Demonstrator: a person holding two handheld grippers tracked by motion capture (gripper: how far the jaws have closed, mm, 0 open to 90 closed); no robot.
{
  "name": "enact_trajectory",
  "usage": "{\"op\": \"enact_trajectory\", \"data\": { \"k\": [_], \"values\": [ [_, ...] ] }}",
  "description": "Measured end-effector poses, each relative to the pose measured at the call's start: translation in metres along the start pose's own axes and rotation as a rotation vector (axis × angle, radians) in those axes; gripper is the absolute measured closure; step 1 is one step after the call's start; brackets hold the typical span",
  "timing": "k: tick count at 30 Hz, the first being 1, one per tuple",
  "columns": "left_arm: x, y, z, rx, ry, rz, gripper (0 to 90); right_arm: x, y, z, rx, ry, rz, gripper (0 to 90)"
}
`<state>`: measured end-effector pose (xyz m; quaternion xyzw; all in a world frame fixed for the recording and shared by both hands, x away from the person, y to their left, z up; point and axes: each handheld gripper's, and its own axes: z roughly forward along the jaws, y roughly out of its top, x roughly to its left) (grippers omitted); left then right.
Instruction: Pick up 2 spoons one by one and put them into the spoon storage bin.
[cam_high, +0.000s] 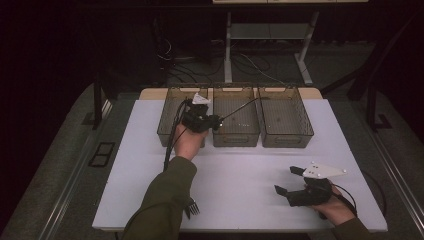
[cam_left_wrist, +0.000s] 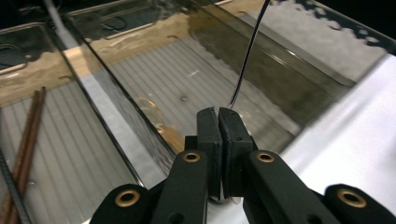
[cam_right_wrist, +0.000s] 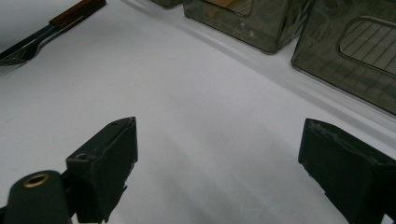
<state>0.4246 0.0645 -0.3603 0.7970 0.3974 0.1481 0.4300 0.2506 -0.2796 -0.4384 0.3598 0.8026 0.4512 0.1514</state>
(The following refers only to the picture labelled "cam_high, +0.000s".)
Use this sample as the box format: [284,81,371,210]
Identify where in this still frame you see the person's left hand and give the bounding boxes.
[173,122,210,162]

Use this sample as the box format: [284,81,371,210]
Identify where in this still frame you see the thick black cable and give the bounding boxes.
[163,99,188,172]
[331,182,358,218]

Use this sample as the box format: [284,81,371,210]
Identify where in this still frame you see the fork with wooden handle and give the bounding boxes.
[184,197,201,220]

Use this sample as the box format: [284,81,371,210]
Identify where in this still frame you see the black metal stand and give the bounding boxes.
[91,64,119,132]
[319,13,424,133]

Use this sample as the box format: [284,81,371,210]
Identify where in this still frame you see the bundle of black cables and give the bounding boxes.
[154,34,226,86]

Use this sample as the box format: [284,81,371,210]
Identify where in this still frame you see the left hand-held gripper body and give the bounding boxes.
[180,92,214,134]

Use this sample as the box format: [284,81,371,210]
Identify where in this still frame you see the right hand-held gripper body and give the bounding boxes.
[286,161,348,208]

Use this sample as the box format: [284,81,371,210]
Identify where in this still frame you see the aluminium rail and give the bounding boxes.
[38,98,113,240]
[358,124,424,231]

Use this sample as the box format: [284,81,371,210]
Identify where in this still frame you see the grey metal frame desk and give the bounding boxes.
[212,0,369,87]

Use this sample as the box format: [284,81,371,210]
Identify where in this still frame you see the smoky transparent plastic bin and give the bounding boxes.
[211,86,261,148]
[156,87,209,149]
[257,86,315,149]

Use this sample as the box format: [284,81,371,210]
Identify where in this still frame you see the person's right hand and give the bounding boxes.
[308,186,357,227]

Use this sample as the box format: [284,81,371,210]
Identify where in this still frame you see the white cable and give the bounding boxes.
[238,51,288,86]

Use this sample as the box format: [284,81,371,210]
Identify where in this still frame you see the thin curved black cable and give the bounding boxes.
[361,169,388,218]

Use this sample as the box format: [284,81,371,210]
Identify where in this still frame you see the thin black wire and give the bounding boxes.
[171,127,187,150]

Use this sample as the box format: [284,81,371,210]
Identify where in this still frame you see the long-handled metal spoon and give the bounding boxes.
[219,97,261,122]

